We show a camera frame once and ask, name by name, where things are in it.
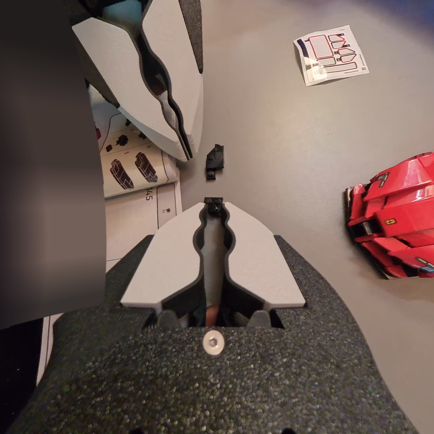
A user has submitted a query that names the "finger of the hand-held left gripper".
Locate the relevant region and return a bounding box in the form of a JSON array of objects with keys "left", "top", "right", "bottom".
[
  {"left": 71, "top": 16, "right": 189, "bottom": 161},
  {"left": 141, "top": 0, "right": 205, "bottom": 159}
]

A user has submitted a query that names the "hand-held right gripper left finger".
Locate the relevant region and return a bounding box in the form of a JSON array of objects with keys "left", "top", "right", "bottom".
[{"left": 120, "top": 202, "right": 209, "bottom": 311}]

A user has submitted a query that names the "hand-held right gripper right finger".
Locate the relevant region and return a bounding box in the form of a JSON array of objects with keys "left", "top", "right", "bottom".
[{"left": 220, "top": 202, "right": 306, "bottom": 311}]

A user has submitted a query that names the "black lego slope brick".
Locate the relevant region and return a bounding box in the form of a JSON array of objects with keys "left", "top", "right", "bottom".
[{"left": 205, "top": 144, "right": 225, "bottom": 182}]

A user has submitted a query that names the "lego instruction booklet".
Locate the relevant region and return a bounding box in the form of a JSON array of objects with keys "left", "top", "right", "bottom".
[{"left": 35, "top": 85, "right": 182, "bottom": 386}]

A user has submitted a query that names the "red lego car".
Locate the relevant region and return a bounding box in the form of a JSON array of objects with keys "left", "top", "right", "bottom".
[{"left": 345, "top": 151, "right": 434, "bottom": 280}]

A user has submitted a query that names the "white sticker sheet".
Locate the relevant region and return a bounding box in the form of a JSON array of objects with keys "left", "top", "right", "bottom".
[{"left": 293, "top": 25, "right": 369, "bottom": 87}]

